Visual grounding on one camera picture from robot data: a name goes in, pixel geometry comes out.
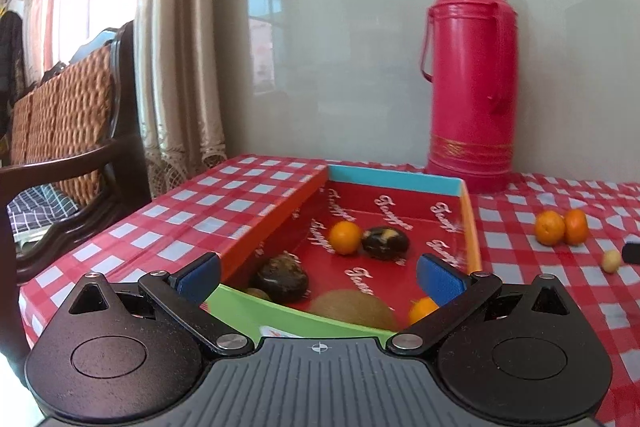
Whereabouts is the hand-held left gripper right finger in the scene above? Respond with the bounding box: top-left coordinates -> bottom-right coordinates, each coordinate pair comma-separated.
386,253 -> 573,355

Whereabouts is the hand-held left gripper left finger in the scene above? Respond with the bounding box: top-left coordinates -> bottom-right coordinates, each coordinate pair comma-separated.
67,253 -> 253,357

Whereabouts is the small orange tangerine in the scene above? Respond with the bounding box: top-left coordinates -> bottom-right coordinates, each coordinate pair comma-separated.
328,221 -> 364,255
407,297 -> 441,327

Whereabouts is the dark fruit with pale patch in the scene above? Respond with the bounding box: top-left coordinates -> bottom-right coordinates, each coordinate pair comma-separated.
361,226 -> 411,261

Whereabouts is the colourful cardboard box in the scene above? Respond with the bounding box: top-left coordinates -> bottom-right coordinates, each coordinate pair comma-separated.
202,164 -> 483,340

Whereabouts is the dark brown wrinkled fruit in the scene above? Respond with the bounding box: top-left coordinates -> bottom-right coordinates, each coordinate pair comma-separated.
250,255 -> 310,305

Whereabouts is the large brown kiwi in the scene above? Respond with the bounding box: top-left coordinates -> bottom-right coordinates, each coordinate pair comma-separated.
307,289 -> 398,332

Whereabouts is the large orange tangerine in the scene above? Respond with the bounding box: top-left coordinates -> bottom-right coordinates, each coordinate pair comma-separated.
564,208 -> 590,245
535,210 -> 567,247

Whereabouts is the red checked tablecloth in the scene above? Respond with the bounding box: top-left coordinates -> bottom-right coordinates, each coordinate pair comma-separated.
19,154 -> 640,427

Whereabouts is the red thermos flask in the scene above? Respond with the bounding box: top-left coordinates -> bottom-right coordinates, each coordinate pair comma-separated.
419,0 -> 521,194

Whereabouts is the blue checked cloth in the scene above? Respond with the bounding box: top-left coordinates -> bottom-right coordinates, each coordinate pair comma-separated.
7,184 -> 81,238

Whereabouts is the wooden chair with woven cushion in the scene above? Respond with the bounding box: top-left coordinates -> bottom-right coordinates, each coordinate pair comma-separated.
0,21 -> 151,288

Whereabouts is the beige lace curtain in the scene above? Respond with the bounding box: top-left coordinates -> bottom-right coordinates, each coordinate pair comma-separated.
135,0 -> 228,198

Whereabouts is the dark hanging coat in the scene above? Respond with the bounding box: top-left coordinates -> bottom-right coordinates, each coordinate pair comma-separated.
0,9 -> 26,142

